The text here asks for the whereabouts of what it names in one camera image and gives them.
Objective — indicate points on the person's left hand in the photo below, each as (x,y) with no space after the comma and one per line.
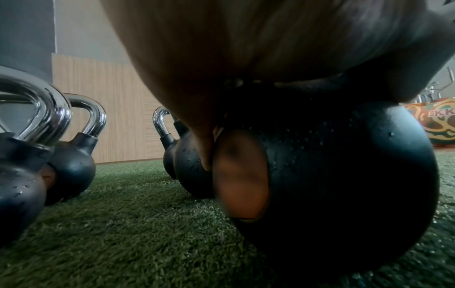
(256,36)

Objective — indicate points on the large black kettlebell orange face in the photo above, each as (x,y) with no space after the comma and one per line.
(341,174)

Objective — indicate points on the chrome gym machine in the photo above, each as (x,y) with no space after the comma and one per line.
(435,90)

